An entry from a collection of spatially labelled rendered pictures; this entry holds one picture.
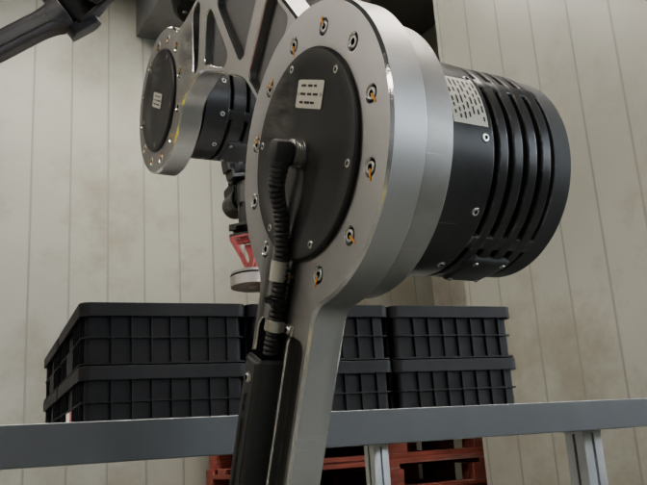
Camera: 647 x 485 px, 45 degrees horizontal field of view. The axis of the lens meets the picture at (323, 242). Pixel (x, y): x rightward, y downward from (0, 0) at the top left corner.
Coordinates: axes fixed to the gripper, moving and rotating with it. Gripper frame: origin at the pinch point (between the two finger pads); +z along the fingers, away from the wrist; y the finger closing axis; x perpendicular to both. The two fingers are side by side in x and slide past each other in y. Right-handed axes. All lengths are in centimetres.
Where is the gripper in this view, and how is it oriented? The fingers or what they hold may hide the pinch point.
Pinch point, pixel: (254, 268)
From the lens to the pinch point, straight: 170.3
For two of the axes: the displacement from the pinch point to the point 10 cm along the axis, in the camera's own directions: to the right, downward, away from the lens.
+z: 0.8, 9.6, -2.8
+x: 9.3, -1.8, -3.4
